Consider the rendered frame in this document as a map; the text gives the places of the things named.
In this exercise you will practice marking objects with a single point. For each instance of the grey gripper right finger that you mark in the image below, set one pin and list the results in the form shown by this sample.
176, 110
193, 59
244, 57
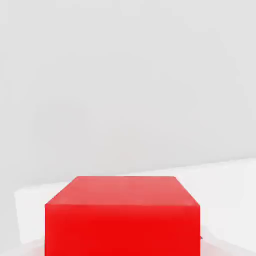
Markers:
206, 248

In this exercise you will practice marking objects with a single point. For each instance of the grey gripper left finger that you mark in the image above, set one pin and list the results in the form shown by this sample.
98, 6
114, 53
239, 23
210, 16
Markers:
38, 250

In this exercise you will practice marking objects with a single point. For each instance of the small red cube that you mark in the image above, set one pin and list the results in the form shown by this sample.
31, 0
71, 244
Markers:
122, 226

